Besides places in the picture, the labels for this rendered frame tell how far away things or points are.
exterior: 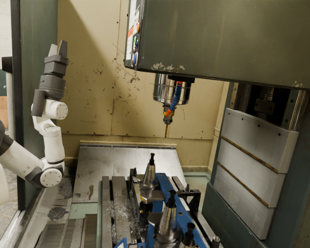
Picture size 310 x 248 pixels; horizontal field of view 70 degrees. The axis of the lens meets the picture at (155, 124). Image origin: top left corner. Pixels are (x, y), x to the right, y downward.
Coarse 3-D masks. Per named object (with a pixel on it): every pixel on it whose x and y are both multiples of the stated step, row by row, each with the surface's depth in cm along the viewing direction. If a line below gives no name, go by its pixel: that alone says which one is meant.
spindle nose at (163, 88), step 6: (156, 78) 91; (162, 78) 89; (156, 84) 92; (162, 84) 89; (168, 84) 88; (174, 84) 88; (186, 84) 89; (156, 90) 92; (162, 90) 89; (168, 90) 88; (174, 90) 88; (186, 90) 90; (156, 96) 92; (162, 96) 90; (168, 96) 89; (186, 96) 91; (162, 102) 91; (168, 102) 90; (180, 102) 90; (186, 102) 93
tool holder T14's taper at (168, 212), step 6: (168, 210) 50; (174, 210) 50; (162, 216) 51; (168, 216) 50; (174, 216) 50; (162, 222) 51; (168, 222) 50; (174, 222) 51; (162, 228) 51; (168, 228) 50; (174, 228) 51; (162, 234) 51; (168, 234) 51; (174, 234) 51
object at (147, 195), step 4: (144, 192) 69; (148, 192) 69; (152, 192) 69; (156, 192) 70; (160, 192) 70; (144, 196) 67; (148, 196) 67; (152, 196) 67; (156, 196) 68; (160, 196) 68; (164, 196) 68; (148, 200) 66; (152, 200) 66; (156, 200) 66; (160, 200) 67; (164, 200) 67
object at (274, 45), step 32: (160, 0) 56; (192, 0) 57; (224, 0) 59; (256, 0) 61; (288, 0) 63; (160, 32) 58; (192, 32) 59; (224, 32) 61; (256, 32) 63; (288, 32) 66; (128, 64) 80; (160, 64) 60; (192, 64) 62; (224, 64) 64; (256, 64) 66; (288, 64) 68
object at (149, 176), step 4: (148, 164) 71; (148, 168) 71; (152, 168) 71; (148, 172) 71; (152, 172) 71; (144, 176) 72; (148, 176) 71; (152, 176) 71; (144, 180) 72; (148, 180) 71; (152, 180) 71; (144, 184) 72; (148, 184) 71; (152, 184) 71
